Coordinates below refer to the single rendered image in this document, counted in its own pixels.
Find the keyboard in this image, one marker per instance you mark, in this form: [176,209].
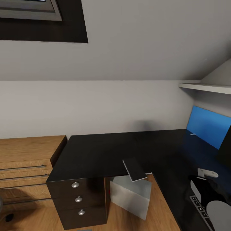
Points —
[202,212]

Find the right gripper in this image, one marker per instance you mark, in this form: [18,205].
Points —
[213,184]

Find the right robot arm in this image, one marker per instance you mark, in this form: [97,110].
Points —
[216,206]

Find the swivel chair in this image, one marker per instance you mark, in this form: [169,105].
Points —
[8,217]

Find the monitor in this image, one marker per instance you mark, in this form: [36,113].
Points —
[224,153]

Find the notebook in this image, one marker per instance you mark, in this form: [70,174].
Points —
[134,169]

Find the fixed window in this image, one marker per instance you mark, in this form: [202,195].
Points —
[42,20]

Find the room divider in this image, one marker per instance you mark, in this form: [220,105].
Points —
[209,126]

